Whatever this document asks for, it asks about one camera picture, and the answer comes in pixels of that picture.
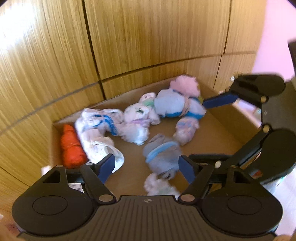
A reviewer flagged orange sock bundle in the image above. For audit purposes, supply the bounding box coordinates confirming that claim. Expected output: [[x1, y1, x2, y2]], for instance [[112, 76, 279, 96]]
[[60, 124, 88, 169]]

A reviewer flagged grey sock blue band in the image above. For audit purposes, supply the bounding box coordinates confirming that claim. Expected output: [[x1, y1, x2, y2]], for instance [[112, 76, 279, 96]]
[[142, 133, 182, 180]]

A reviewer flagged white knit sock bundle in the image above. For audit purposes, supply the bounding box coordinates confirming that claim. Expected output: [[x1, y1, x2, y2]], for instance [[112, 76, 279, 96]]
[[75, 108, 125, 173]]

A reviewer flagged white diaper bundle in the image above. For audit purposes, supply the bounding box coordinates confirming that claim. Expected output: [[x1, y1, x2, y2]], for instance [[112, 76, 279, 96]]
[[144, 173, 180, 199]]

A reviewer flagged small floral sock bundle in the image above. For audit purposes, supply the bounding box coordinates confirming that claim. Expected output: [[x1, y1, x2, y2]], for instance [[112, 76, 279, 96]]
[[173, 116, 199, 146]]

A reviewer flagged cardboard box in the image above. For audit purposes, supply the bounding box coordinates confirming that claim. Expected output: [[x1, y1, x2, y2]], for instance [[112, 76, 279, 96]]
[[51, 78, 259, 197]]

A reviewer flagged pink fluffy pompom toy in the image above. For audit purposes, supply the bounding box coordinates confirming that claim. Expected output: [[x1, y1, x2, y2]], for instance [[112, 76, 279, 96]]
[[170, 75, 200, 97]]

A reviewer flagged white patterned sock bundle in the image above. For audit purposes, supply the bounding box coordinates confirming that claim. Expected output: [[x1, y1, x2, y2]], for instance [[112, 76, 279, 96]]
[[120, 92, 161, 146]]

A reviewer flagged white blue sock bundle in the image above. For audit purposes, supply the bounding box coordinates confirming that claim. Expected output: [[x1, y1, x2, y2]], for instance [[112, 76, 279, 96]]
[[154, 88, 206, 120]]

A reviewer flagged wooden wardrobe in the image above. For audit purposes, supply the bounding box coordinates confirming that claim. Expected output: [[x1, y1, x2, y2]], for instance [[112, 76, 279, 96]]
[[1, 1, 266, 212]]

